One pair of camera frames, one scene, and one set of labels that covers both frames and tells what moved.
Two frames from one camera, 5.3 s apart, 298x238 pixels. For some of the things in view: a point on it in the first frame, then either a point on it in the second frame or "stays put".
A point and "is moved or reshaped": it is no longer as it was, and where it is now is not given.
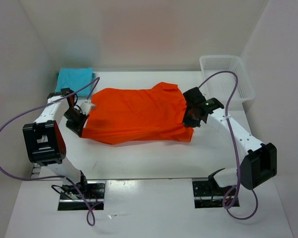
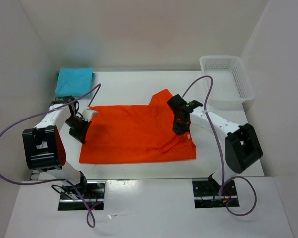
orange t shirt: [121, 114] is moved or reshaped
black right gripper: [186, 121] -> [181, 130]
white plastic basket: [221, 87] stays put
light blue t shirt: [74, 78] stays put
